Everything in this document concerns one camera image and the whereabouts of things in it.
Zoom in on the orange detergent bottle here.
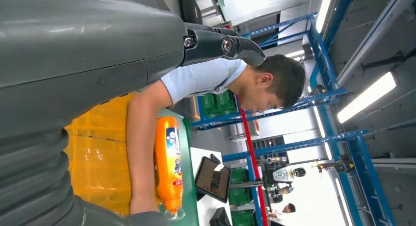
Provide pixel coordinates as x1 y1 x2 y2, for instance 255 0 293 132
153 116 186 221

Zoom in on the ceiling light panel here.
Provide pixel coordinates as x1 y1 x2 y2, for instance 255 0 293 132
337 72 397 125
315 0 336 33

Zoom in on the white table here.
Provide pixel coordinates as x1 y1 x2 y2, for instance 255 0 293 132
190 147 233 226

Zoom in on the green plastic crate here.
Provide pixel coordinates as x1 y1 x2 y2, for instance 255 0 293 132
228 187 254 206
215 89 239 116
230 168 250 185
201 94 219 119
231 210 258 226

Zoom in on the yellow taped cardboard mat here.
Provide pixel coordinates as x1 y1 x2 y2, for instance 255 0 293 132
64 93 137 217

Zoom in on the person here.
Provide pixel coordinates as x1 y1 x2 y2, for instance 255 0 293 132
126 54 306 216
267 202 297 224

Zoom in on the white humanoid robot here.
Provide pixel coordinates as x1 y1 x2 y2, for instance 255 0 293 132
261 156 307 204

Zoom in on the blue steel rack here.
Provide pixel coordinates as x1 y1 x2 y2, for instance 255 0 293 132
190 11 397 226

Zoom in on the black tablet on stand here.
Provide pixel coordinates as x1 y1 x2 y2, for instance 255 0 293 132
195 156 232 204

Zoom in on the red pole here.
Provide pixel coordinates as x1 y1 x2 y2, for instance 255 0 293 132
238 94 269 226

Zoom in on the black hard case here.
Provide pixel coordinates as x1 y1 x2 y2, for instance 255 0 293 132
178 0 204 25

